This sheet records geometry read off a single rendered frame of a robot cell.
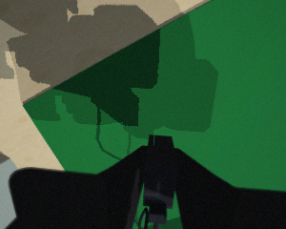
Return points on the green circuit board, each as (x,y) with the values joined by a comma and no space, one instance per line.
(214,80)

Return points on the black fan cable with plug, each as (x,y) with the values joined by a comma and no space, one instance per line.
(159,181)

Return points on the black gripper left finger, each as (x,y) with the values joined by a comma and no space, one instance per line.
(109,199)

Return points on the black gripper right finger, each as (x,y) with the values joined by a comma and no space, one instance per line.
(206,201)

